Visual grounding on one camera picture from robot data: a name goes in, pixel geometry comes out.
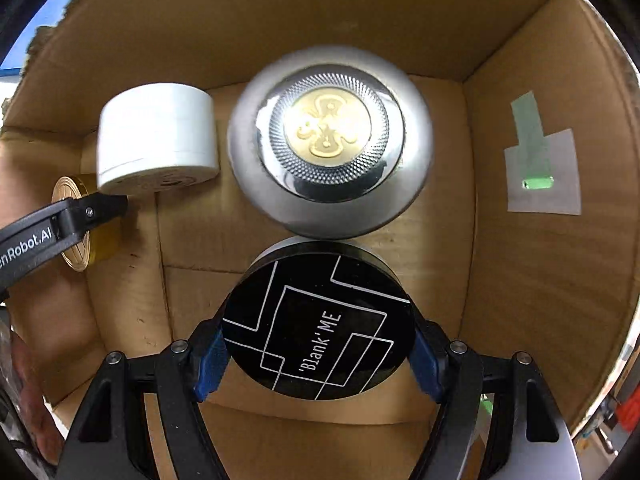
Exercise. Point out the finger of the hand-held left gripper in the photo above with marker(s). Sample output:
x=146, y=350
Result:
x=75, y=220

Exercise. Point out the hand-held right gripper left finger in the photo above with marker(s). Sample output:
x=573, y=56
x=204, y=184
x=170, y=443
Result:
x=210, y=360

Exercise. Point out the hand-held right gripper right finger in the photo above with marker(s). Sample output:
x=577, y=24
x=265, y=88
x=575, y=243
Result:
x=426, y=360

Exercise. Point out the gold round tin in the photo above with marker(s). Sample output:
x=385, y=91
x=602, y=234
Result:
x=95, y=240

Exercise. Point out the black round compact case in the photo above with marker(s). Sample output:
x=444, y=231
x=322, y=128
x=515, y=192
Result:
x=320, y=327

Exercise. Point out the white round jar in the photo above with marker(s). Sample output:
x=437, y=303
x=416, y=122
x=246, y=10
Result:
x=157, y=140

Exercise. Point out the silver round jar gold emblem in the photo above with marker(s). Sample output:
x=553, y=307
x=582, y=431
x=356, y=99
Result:
x=330, y=140

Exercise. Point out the cardboard box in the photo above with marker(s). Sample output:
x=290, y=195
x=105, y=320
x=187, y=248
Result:
x=320, y=60

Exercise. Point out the white label with green tape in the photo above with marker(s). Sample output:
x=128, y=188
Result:
x=542, y=170

